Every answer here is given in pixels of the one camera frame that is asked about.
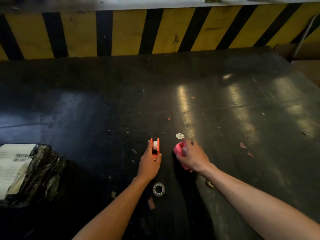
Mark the clear tape roll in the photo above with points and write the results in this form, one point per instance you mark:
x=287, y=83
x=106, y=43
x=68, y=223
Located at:
x=158, y=189

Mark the round white sticker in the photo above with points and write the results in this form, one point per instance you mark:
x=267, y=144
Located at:
x=180, y=136

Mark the orange tape dispenser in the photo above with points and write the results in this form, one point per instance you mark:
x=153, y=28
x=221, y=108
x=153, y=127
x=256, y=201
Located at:
x=155, y=148

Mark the person's right forearm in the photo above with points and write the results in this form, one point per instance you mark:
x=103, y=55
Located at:
x=260, y=204

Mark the grey metal rod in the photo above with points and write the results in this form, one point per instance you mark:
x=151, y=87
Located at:
x=303, y=37

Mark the white shipping label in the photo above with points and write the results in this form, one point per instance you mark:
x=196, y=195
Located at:
x=13, y=165

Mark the person's left hand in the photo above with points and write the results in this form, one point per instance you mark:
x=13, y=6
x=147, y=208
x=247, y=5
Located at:
x=148, y=166

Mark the person's right fingers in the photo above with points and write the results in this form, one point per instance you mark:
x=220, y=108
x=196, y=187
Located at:
x=188, y=147

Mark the brown tape scrap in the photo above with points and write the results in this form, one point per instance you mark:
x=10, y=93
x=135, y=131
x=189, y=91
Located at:
x=151, y=203

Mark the person's right hand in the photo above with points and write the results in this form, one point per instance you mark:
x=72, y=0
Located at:
x=195, y=157

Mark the person's left thumb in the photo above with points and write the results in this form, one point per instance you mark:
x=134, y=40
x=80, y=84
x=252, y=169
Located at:
x=158, y=159

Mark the pink tape dispenser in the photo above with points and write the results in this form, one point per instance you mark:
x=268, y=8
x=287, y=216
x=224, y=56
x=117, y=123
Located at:
x=180, y=151

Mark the brown tape roll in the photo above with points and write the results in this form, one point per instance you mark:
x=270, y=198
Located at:
x=209, y=184

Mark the yellow black striped barrier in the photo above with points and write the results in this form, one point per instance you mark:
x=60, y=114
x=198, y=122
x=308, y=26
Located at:
x=150, y=32

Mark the pink paper scrap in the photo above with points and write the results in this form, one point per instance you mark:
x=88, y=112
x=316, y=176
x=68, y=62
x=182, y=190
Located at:
x=250, y=154
x=242, y=145

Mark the black plastic wrapped parcel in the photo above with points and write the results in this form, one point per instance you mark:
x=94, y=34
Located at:
x=37, y=172

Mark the person's left forearm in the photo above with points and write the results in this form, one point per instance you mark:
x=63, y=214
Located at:
x=113, y=213

